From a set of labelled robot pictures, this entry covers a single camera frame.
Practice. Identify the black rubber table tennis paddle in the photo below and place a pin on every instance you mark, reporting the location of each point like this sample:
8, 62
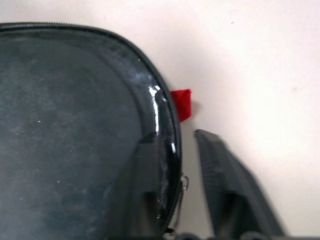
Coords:
62, 125

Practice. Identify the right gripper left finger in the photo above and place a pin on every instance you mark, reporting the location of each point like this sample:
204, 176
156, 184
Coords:
140, 175

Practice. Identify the black red paddle case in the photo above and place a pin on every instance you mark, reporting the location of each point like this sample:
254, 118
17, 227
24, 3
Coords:
172, 120

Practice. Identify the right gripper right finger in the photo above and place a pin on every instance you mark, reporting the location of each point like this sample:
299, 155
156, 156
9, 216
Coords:
225, 187

